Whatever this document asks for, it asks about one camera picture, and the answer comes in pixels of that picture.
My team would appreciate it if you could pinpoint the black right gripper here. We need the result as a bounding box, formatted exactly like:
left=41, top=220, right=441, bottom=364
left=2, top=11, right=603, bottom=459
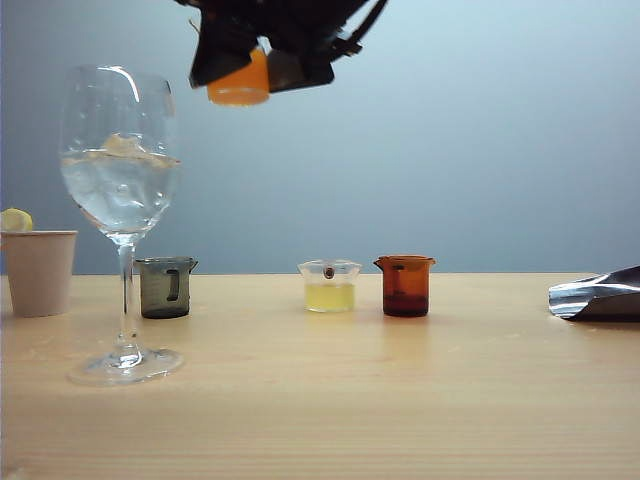
left=174, top=0, right=389, bottom=94

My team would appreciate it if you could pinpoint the small clear measuring cup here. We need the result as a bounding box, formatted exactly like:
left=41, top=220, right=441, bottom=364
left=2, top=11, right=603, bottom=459
left=206, top=45, right=272, bottom=109

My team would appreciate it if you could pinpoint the clear measuring cup yellow liquid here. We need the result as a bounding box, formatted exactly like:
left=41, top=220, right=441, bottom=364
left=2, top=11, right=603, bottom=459
left=297, top=258, right=363, bottom=315

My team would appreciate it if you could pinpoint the grey translucent measuring cup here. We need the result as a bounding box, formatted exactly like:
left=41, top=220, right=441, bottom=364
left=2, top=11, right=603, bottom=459
left=133, top=256, right=200, bottom=320

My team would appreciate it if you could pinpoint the amber measuring cup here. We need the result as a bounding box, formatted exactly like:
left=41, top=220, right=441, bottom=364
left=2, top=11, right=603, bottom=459
left=373, top=254, right=437, bottom=318

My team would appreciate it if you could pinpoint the beige paper cup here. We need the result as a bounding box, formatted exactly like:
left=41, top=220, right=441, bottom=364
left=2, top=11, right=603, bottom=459
left=0, top=229, right=79, bottom=318

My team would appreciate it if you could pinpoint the clear stemmed wine glass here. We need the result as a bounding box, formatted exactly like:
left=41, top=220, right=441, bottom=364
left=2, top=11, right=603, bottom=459
left=58, top=63, right=185, bottom=387

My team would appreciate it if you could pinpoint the yellow lemon slice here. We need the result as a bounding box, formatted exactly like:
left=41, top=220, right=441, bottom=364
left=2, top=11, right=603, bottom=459
left=0, top=207, right=34, bottom=233

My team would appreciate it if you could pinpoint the silver foil bag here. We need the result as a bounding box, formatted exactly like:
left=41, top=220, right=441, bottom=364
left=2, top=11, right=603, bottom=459
left=547, top=265, right=640, bottom=322

